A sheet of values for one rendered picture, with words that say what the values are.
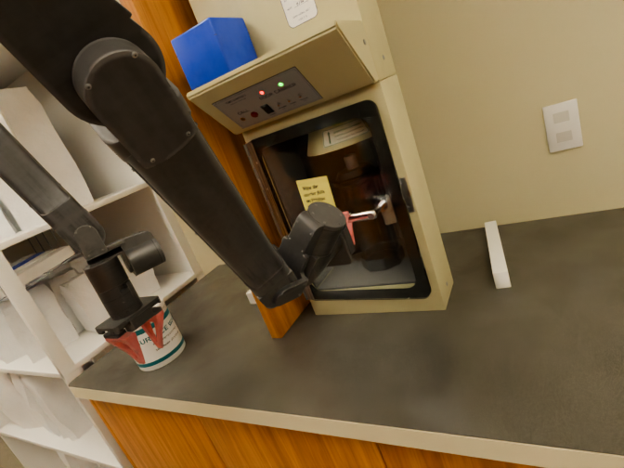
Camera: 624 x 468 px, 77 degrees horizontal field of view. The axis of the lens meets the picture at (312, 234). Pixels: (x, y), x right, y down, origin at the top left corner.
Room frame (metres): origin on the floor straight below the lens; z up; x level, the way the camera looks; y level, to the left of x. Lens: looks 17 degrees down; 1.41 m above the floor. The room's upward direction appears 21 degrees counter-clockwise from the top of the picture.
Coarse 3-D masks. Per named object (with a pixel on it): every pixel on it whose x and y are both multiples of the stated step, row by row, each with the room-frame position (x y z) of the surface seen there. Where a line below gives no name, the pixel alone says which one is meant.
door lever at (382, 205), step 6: (378, 204) 0.70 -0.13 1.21; (384, 204) 0.70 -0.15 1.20; (366, 210) 0.69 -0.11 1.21; (372, 210) 0.67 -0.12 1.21; (378, 210) 0.68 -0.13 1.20; (384, 210) 0.70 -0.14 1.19; (348, 216) 0.70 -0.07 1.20; (354, 216) 0.69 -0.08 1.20; (360, 216) 0.68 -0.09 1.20; (366, 216) 0.68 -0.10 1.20; (372, 216) 0.67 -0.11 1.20; (348, 222) 0.70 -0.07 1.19
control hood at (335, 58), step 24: (336, 24) 0.61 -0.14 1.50; (360, 24) 0.69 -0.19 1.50; (288, 48) 0.66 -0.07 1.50; (312, 48) 0.65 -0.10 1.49; (336, 48) 0.64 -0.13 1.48; (360, 48) 0.67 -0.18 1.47; (240, 72) 0.72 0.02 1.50; (264, 72) 0.71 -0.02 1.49; (312, 72) 0.69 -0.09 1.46; (336, 72) 0.68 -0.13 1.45; (360, 72) 0.67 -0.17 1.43; (192, 96) 0.78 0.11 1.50; (216, 96) 0.77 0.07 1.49; (336, 96) 0.73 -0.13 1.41; (216, 120) 0.83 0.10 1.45
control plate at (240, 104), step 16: (272, 80) 0.71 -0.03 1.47; (288, 80) 0.71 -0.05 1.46; (304, 80) 0.70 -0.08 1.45; (240, 96) 0.76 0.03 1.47; (256, 96) 0.75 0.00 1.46; (272, 96) 0.75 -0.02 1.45; (288, 96) 0.74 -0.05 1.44; (304, 96) 0.74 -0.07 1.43; (320, 96) 0.73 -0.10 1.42; (224, 112) 0.80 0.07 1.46; (240, 112) 0.80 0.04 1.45; (272, 112) 0.78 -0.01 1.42
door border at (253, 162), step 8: (248, 144) 0.87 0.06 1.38; (256, 160) 0.86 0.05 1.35; (256, 168) 0.87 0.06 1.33; (264, 176) 0.86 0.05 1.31; (264, 184) 0.87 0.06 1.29; (272, 200) 0.86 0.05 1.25; (272, 208) 0.87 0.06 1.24; (280, 216) 0.86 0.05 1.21; (280, 224) 0.87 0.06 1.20; (312, 296) 0.86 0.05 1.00
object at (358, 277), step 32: (288, 128) 0.80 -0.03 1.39; (320, 128) 0.75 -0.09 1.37; (352, 128) 0.72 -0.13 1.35; (288, 160) 0.81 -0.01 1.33; (320, 160) 0.77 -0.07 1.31; (352, 160) 0.73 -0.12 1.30; (384, 160) 0.69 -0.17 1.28; (288, 192) 0.83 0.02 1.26; (352, 192) 0.74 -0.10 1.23; (384, 192) 0.70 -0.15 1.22; (288, 224) 0.85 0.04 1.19; (352, 224) 0.76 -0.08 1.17; (384, 224) 0.71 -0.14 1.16; (352, 256) 0.77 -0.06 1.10; (384, 256) 0.73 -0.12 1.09; (416, 256) 0.69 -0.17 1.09; (320, 288) 0.84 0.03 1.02; (352, 288) 0.79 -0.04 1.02; (384, 288) 0.74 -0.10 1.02; (416, 288) 0.70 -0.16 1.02
